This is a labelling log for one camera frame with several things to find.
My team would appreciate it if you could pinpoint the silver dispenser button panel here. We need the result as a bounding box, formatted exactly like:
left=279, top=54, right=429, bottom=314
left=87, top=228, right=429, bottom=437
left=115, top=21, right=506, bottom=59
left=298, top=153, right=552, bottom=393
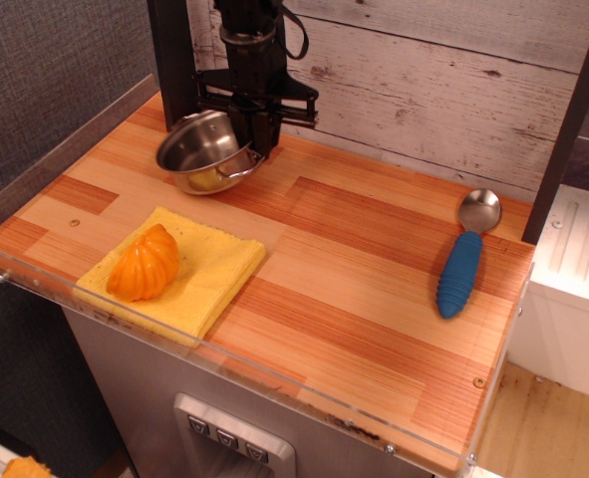
left=173, top=393, right=297, bottom=477

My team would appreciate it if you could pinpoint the dark left cabinet post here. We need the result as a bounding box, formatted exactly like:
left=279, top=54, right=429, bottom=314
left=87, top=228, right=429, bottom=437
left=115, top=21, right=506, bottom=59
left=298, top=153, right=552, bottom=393
left=147, top=0, right=198, bottom=129

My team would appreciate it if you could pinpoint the clear acrylic left guard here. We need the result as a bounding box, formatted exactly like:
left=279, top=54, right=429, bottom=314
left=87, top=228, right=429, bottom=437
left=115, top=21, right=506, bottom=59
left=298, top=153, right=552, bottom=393
left=0, top=74, right=158, bottom=225

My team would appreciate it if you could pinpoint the blue handled metal spoon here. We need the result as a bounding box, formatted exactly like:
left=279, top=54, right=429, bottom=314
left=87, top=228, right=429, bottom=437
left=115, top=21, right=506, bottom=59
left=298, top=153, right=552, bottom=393
left=436, top=189, right=501, bottom=319

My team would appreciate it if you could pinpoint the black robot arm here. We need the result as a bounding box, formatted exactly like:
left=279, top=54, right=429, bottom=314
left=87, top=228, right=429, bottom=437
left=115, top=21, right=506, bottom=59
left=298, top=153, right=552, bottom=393
left=194, top=1, right=319, bottom=158

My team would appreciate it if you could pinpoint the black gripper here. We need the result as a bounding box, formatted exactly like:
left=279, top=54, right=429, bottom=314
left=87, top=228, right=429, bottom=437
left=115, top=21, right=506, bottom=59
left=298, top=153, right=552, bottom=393
left=194, top=29, right=319, bottom=159

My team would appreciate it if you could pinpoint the stainless steel pot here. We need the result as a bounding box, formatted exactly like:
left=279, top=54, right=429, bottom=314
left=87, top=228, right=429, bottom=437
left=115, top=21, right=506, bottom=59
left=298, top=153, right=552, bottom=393
left=156, top=111, right=264, bottom=195

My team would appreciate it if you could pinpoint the dark right cabinet post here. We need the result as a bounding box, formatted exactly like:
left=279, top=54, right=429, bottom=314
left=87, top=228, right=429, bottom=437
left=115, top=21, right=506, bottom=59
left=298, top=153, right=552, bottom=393
left=521, top=48, right=589, bottom=245

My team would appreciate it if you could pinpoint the orange object bottom left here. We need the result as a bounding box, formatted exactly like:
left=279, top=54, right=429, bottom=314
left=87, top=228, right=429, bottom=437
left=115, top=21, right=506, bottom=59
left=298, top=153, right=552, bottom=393
left=1, top=456, right=53, bottom=478

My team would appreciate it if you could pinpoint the yellow folded towel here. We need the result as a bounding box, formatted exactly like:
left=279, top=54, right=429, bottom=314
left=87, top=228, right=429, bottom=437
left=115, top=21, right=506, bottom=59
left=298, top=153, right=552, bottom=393
left=74, top=206, right=266, bottom=348

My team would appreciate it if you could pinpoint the dark cabinet post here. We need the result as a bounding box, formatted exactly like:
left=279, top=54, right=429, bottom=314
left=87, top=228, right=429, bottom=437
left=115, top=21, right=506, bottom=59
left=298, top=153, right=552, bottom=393
left=521, top=48, right=589, bottom=245
left=147, top=0, right=198, bottom=129

